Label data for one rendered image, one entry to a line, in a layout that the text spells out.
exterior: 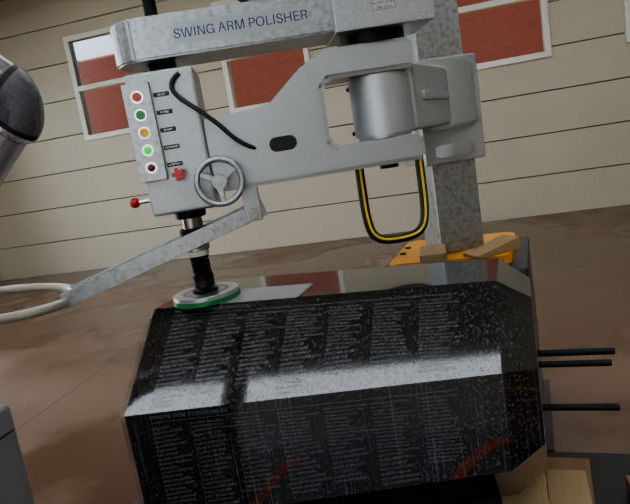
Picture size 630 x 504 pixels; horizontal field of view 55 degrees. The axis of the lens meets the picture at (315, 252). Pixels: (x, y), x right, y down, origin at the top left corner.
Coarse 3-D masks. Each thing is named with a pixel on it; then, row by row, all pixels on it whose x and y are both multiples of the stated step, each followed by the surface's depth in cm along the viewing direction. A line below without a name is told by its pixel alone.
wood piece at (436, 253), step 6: (426, 246) 245; (432, 246) 243; (438, 246) 241; (444, 246) 239; (420, 252) 235; (426, 252) 233; (432, 252) 231; (438, 252) 229; (444, 252) 228; (420, 258) 228; (426, 258) 228; (432, 258) 228; (438, 258) 227; (444, 258) 227
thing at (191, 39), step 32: (256, 0) 174; (288, 0) 174; (320, 0) 175; (352, 0) 174; (384, 0) 175; (416, 0) 176; (128, 32) 172; (160, 32) 172; (192, 32) 173; (224, 32) 174; (256, 32) 175; (288, 32) 176; (320, 32) 177; (352, 32) 179; (384, 32) 179; (128, 64) 175; (160, 64) 180; (192, 64) 193
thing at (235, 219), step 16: (240, 208) 198; (224, 224) 188; (240, 224) 188; (176, 240) 187; (192, 240) 187; (208, 240) 188; (144, 256) 187; (160, 256) 187; (176, 256) 188; (112, 272) 187; (128, 272) 187; (80, 288) 186; (96, 288) 187
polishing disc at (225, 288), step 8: (192, 288) 204; (224, 288) 195; (232, 288) 193; (176, 296) 195; (184, 296) 193; (192, 296) 191; (200, 296) 189; (208, 296) 188; (216, 296) 187; (224, 296) 189
